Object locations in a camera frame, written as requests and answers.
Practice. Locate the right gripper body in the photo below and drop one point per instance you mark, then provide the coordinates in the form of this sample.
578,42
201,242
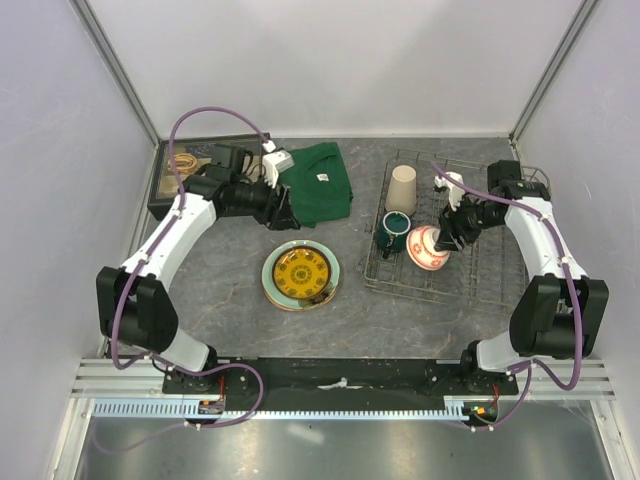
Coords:
468,219

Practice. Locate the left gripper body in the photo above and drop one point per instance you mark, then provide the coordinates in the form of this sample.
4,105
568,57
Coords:
265,203

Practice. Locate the white orange patterned bowl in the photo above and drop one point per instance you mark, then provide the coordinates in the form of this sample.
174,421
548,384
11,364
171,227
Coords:
420,246

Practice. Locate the yellow small plate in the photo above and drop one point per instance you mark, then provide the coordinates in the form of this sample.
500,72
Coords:
301,273

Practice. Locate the light green flower plate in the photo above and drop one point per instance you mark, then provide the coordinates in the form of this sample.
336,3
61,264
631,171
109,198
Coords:
266,273

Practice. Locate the beige bird pattern plate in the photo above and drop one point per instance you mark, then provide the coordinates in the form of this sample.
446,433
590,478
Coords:
299,305

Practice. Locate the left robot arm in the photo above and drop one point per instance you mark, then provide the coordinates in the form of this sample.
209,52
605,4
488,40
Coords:
133,300

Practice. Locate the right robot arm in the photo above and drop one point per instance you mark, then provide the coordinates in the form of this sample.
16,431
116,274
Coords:
556,321

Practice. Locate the green folded t-shirt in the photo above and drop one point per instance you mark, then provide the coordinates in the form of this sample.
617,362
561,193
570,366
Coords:
319,186

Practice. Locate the dark green mug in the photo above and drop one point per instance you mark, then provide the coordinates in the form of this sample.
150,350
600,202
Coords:
392,233

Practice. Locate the beige ceramic cup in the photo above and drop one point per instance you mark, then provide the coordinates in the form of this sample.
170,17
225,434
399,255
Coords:
402,191

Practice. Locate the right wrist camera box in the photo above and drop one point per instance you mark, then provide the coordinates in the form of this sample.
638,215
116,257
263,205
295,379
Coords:
455,192

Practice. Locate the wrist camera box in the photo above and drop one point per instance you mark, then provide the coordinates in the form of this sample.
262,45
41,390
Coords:
275,161
455,192

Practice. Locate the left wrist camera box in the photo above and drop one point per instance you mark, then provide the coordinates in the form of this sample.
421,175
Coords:
275,161

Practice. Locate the grey wire dish rack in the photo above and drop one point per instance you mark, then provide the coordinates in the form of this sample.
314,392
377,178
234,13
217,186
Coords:
490,275

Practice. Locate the blue white cable duct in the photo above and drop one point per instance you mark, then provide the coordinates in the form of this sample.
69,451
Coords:
194,409

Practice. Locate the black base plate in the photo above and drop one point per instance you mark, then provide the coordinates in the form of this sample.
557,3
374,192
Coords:
353,385

